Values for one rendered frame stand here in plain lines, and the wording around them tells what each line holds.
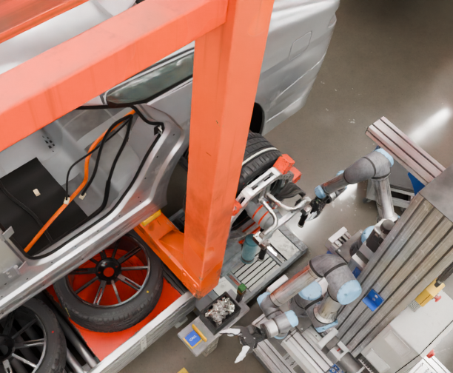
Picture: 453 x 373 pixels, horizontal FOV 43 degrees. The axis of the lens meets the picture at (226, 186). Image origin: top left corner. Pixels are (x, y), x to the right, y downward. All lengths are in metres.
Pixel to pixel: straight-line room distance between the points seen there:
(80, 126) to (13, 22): 2.39
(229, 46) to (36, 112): 0.61
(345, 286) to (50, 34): 1.64
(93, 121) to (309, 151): 1.97
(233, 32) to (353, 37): 4.13
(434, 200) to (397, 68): 3.50
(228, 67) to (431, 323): 1.66
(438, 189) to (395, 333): 0.87
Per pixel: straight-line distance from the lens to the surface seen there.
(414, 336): 2.82
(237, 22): 1.63
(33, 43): 2.50
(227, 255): 3.87
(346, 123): 4.98
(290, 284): 2.69
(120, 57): 1.42
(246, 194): 3.07
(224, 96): 1.84
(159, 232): 3.42
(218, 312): 3.34
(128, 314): 3.41
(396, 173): 4.37
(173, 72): 2.67
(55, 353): 3.39
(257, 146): 3.20
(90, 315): 3.43
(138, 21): 1.46
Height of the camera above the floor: 3.71
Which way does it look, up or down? 57 degrees down
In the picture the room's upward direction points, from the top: 9 degrees clockwise
